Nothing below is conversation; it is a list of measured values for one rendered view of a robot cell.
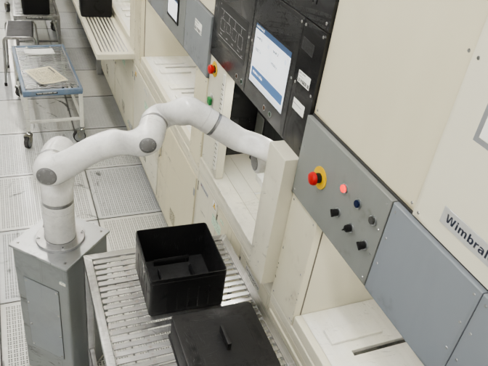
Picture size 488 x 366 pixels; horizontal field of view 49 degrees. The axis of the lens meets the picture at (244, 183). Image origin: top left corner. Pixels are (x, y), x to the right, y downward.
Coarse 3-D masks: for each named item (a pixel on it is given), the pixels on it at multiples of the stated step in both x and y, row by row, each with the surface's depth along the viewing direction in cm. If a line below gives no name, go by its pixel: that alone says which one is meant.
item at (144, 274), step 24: (144, 240) 205; (168, 240) 209; (192, 240) 214; (144, 264) 189; (168, 264) 212; (192, 264) 214; (216, 264) 201; (144, 288) 194; (168, 288) 185; (192, 288) 189; (216, 288) 194; (168, 312) 192
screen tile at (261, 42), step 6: (258, 36) 186; (258, 42) 186; (264, 42) 182; (264, 48) 182; (270, 48) 178; (258, 54) 188; (258, 60) 188; (264, 60) 183; (258, 66) 189; (264, 66) 184; (264, 72) 184
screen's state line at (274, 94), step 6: (252, 66) 193; (252, 72) 194; (258, 72) 189; (258, 78) 190; (264, 78) 185; (264, 84) 185; (270, 84) 181; (270, 90) 181; (276, 90) 177; (276, 96) 178
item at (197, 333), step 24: (192, 312) 181; (216, 312) 182; (240, 312) 184; (168, 336) 184; (192, 336) 173; (216, 336) 174; (240, 336) 175; (264, 336) 176; (192, 360) 165; (216, 360) 166; (240, 360) 167; (264, 360) 169
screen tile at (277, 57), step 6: (276, 54) 175; (270, 60) 179; (276, 60) 175; (282, 60) 171; (288, 60) 167; (270, 66) 179; (282, 66) 171; (270, 72) 180; (276, 72) 176; (282, 72) 172; (270, 78) 180; (276, 78) 176; (282, 78) 172; (276, 84) 177; (282, 84) 173; (282, 90) 173
